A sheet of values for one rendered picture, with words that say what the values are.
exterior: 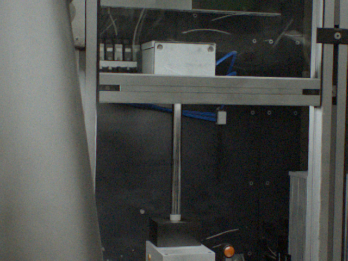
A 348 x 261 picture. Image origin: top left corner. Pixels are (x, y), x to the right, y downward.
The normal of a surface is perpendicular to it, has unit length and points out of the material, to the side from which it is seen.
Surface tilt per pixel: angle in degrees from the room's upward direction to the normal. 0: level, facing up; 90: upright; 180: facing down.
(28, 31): 78
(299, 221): 90
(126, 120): 90
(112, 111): 90
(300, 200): 90
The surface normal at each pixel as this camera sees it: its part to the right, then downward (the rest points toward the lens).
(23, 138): 0.70, -0.15
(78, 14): 0.26, 0.06
